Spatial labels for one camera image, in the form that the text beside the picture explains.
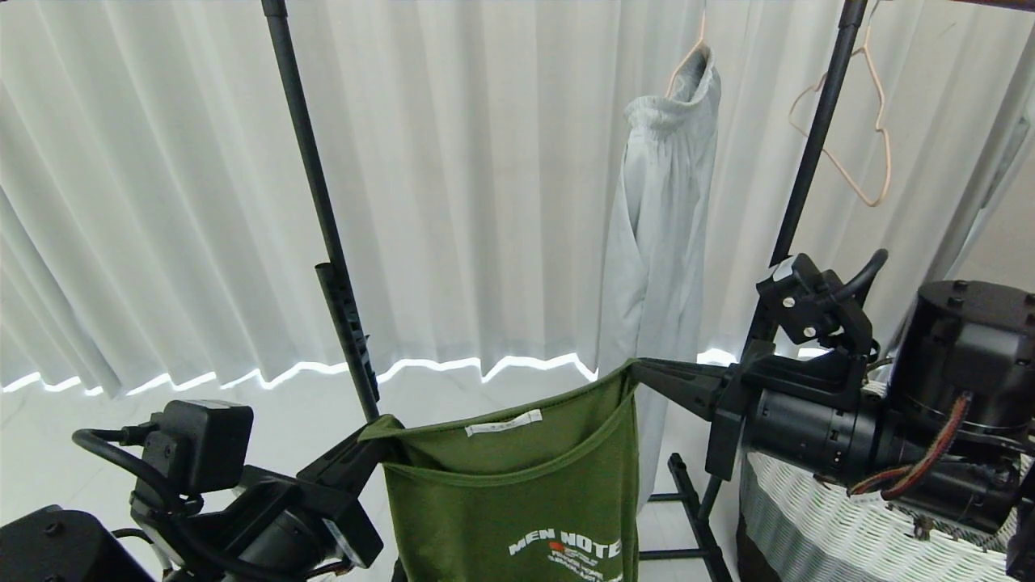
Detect black clothes rack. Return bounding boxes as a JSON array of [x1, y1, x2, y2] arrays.
[[260, 0, 870, 582]]

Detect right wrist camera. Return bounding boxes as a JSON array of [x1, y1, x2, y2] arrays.
[[748, 252, 882, 405]]

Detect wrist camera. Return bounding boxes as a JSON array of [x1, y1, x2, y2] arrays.
[[129, 400, 308, 534], [748, 252, 882, 405]]

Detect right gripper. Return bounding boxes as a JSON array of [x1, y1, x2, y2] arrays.
[[705, 339, 890, 483]]

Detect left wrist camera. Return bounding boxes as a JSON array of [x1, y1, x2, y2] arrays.
[[129, 400, 308, 534]]

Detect pale grey shorts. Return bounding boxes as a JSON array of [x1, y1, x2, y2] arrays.
[[597, 44, 723, 518]]

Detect white laundry basket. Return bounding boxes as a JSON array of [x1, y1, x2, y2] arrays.
[[736, 380, 1035, 582]]

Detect white curtain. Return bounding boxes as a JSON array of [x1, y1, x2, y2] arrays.
[[0, 0, 1035, 397]]

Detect pink clothes hanger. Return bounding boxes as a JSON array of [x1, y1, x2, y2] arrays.
[[665, 8, 712, 98], [788, 0, 893, 209]]

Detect green garment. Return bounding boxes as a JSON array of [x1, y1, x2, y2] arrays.
[[358, 360, 641, 582]]

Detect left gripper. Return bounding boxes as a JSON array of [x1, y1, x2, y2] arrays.
[[218, 477, 386, 582]]

